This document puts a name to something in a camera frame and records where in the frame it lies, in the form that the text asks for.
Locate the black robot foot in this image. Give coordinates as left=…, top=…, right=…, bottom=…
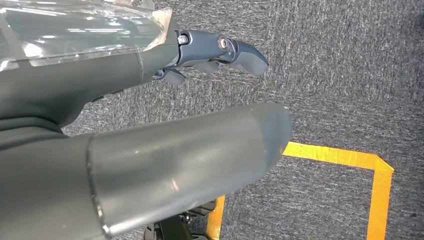
left=143, top=200, right=217, bottom=240

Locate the yellow floor tape outline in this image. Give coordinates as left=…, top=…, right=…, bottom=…
left=205, top=141, right=395, bottom=240

